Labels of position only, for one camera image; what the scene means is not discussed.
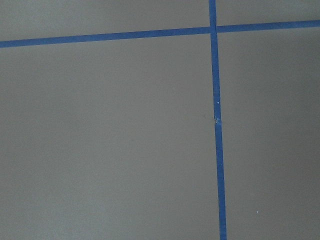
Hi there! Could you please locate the brown paper table cover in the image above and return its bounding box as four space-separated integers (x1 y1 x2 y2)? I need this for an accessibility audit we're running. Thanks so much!
0 0 320 240

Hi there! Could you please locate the long blue tape strip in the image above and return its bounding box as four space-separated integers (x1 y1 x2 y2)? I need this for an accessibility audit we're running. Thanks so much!
208 0 227 240

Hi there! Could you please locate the crossing blue tape strip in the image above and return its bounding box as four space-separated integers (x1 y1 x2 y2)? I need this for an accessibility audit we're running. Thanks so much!
0 20 320 48

